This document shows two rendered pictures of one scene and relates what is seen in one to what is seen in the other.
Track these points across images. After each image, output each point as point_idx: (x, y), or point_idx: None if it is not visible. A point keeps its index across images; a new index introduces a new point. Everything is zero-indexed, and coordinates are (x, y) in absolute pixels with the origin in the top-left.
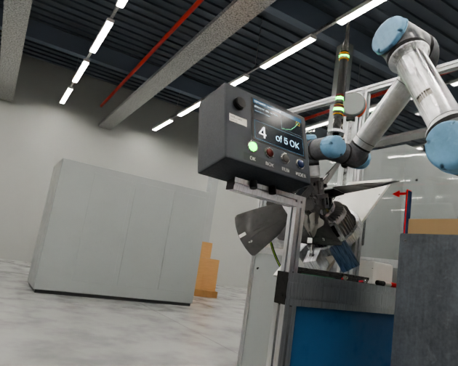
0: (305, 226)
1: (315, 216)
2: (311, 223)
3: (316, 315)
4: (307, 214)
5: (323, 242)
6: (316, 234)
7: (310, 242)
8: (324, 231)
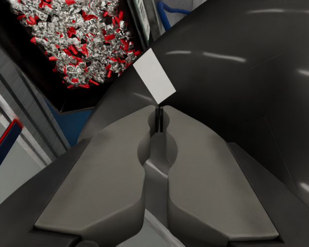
0: (194, 129)
1: (47, 191)
2: (127, 141)
3: None
4: (182, 217)
5: (112, 112)
6: (165, 149)
7: (143, 64)
8: (166, 197)
